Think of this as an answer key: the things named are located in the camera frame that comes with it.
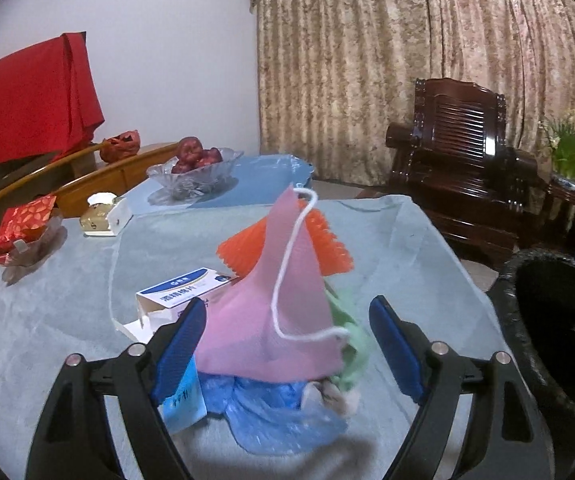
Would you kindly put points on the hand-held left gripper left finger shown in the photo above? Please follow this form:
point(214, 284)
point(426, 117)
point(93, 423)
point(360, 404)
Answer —
point(182, 345)

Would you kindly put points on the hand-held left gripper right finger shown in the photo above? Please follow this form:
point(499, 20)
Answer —
point(392, 350)

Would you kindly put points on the green plastic bag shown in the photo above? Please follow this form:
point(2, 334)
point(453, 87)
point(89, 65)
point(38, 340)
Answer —
point(355, 355)

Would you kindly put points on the white and blue medicine box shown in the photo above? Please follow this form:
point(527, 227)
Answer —
point(182, 290)

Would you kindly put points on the light blue paper tag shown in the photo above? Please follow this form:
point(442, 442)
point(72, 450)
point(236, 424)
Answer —
point(185, 400)

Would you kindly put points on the tissue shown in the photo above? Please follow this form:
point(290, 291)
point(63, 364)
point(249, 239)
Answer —
point(325, 395)

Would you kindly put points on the trash bin with black bag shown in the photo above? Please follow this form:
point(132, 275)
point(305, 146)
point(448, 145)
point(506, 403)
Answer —
point(532, 335)

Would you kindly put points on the blue plastic bag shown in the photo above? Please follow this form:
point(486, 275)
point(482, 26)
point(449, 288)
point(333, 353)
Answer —
point(267, 410)

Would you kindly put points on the orange foam fruit net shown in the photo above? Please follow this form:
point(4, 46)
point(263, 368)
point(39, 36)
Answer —
point(327, 240)

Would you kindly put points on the dark wooden side table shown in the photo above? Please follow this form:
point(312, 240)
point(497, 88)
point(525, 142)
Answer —
point(567, 210)

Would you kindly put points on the potted flowering plant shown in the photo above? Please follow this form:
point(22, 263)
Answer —
point(572, 145)

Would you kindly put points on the light grey towel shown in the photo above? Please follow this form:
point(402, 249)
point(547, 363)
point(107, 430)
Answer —
point(67, 310)

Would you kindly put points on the glass fruit bowl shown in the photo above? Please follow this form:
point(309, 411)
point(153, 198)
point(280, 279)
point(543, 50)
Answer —
point(192, 177)

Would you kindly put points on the dark wooden armchair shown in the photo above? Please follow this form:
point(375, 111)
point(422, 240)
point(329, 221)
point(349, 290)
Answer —
point(457, 160)

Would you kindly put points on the small glass dish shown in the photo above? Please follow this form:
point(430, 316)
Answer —
point(37, 252)

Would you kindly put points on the red apple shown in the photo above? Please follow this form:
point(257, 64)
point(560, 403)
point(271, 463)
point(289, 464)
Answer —
point(182, 165)
point(189, 147)
point(210, 156)

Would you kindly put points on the red patterned box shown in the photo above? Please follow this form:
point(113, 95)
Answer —
point(22, 220)

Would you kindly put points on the red plastic bag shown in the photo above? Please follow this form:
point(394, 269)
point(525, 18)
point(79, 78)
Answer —
point(120, 146)

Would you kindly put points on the beige patterned curtain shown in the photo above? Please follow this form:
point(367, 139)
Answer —
point(392, 60)

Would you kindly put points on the red cloth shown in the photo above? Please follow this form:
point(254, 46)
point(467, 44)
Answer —
point(27, 105)

